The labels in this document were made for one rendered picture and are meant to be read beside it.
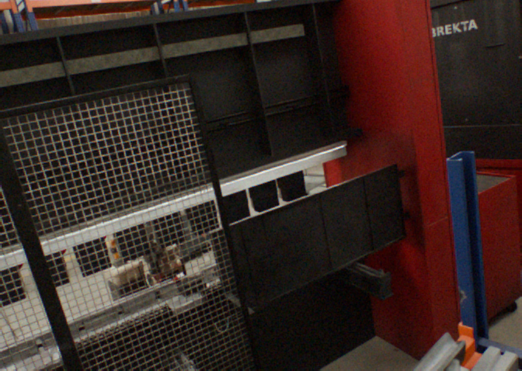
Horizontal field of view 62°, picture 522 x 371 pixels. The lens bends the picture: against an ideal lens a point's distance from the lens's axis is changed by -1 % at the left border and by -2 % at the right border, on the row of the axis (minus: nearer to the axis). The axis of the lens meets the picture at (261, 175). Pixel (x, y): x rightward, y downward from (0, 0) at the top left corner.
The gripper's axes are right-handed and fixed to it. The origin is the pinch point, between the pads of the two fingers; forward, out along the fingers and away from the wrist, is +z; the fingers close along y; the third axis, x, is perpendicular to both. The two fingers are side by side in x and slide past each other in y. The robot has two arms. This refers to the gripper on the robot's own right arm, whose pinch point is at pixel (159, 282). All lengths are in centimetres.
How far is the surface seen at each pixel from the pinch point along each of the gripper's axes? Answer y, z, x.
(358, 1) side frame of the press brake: 90, -126, 134
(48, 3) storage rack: -425, -397, -37
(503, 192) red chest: 74, 2, 215
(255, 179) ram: 50, -48, 64
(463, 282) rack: 222, -19, 43
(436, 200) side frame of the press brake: 85, -10, 153
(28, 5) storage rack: -414, -392, -65
